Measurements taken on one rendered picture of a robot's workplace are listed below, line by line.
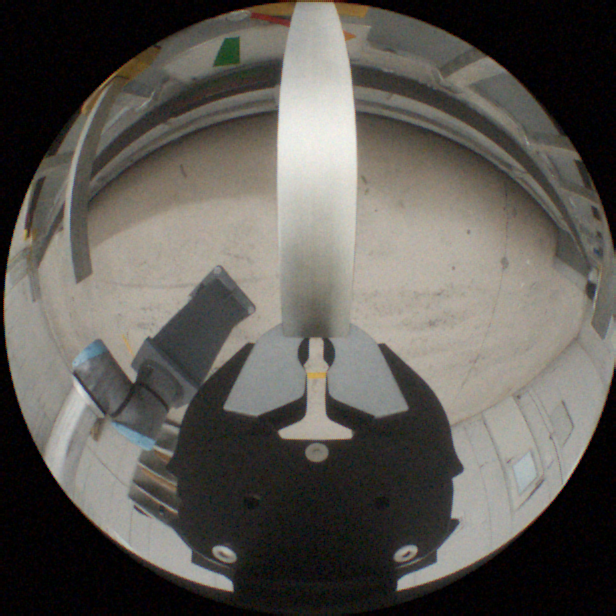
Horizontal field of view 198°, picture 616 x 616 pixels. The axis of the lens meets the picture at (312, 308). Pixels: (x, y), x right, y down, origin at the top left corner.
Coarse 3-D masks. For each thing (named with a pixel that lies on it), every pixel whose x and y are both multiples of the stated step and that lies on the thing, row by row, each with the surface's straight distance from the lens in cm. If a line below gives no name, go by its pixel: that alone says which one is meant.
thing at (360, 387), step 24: (360, 336) 10; (336, 360) 8; (360, 360) 9; (384, 360) 9; (336, 384) 8; (360, 384) 8; (384, 384) 8; (336, 408) 7; (360, 408) 7; (384, 408) 7; (408, 408) 7
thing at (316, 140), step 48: (288, 48) 13; (336, 48) 13; (288, 96) 10; (336, 96) 9; (288, 144) 8; (336, 144) 8; (288, 192) 8; (336, 192) 8; (288, 240) 8; (336, 240) 8; (288, 288) 8; (336, 288) 8; (288, 336) 10; (336, 336) 10
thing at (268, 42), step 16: (240, 32) 31; (256, 32) 31; (272, 32) 31; (352, 32) 31; (368, 32) 31; (192, 48) 33; (208, 48) 33; (240, 48) 34; (256, 48) 34; (272, 48) 34; (352, 48) 34; (176, 64) 36; (192, 64) 36; (208, 64) 36; (240, 64) 37; (192, 80) 39
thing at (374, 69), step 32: (256, 64) 36; (352, 64) 35; (384, 64) 38; (416, 64) 43; (160, 96) 45; (416, 96) 42; (448, 96) 41; (480, 96) 51; (128, 128) 50; (480, 128) 51; (512, 128) 56; (96, 160) 61; (544, 160) 73; (64, 192) 89; (576, 224) 114
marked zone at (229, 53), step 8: (224, 40) 32; (232, 40) 32; (224, 48) 34; (232, 48) 34; (216, 56) 35; (224, 56) 35; (232, 56) 35; (216, 64) 36; (224, 64) 37; (232, 64) 37
